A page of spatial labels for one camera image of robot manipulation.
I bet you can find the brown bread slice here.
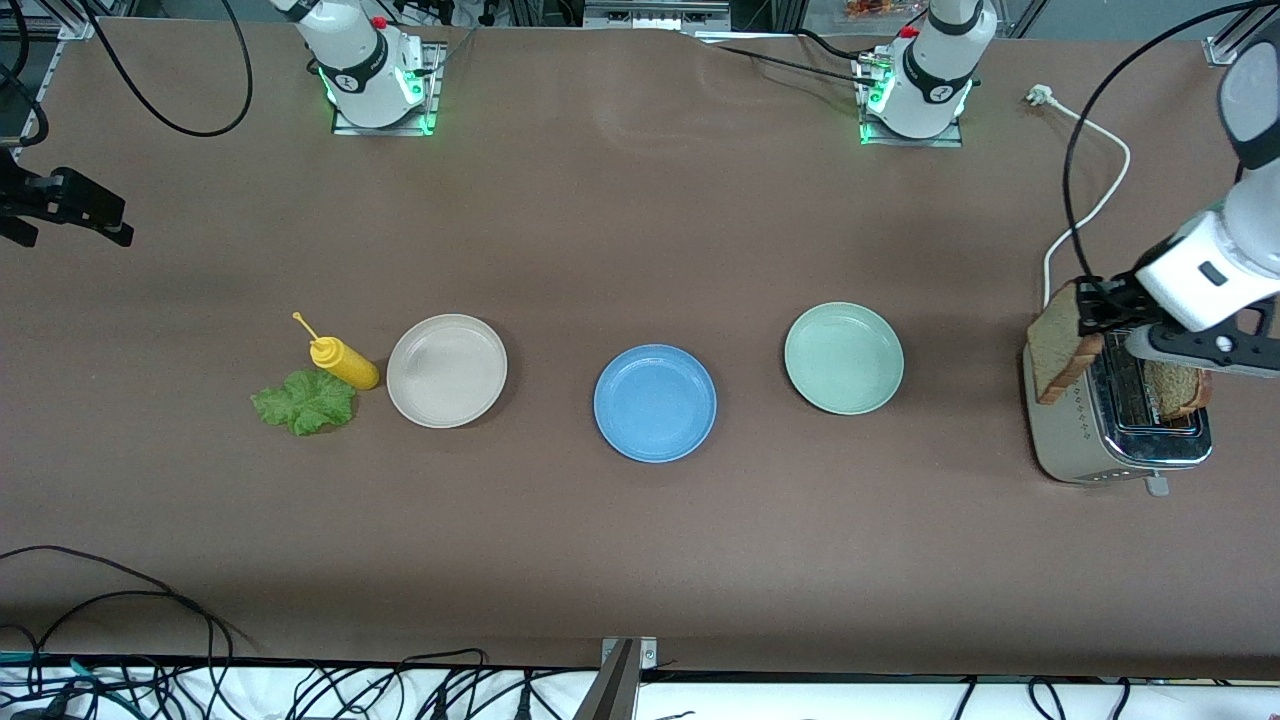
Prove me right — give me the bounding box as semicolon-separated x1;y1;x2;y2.
1027;280;1106;406
1143;360;1214;421

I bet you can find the green lettuce leaf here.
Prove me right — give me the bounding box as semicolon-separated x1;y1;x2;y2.
250;369;358;437

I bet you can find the yellow squeeze bottle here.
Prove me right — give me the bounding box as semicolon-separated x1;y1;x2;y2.
292;311;382;391

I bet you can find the green plate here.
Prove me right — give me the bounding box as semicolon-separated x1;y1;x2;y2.
784;301;906;416

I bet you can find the beige plate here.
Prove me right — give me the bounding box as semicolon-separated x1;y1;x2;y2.
386;313;509;430

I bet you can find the blue plate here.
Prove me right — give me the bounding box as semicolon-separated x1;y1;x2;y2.
593;344;718;464

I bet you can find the beige chrome toaster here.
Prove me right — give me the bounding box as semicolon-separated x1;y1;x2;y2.
1023;335;1215;498

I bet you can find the white shelf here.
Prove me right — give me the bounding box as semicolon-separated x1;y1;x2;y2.
0;655;1280;720

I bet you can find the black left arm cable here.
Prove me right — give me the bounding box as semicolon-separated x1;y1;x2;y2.
1063;0;1280;291

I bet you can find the aluminium frame rail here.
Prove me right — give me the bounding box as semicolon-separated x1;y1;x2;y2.
1203;0;1280;68
0;0;98;41

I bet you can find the white toaster power cable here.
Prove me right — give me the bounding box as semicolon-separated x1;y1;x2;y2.
1025;84;1133;306

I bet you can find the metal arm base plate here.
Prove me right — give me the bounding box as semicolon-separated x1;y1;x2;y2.
855;50;966;149
332;42;446;137

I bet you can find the black base cable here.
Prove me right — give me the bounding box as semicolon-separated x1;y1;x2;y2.
690;28;886;89

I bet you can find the grey metal bracket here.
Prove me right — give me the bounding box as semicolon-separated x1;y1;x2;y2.
583;0;732;31

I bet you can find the metal table bracket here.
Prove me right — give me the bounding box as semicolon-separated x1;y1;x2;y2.
575;637;659;720

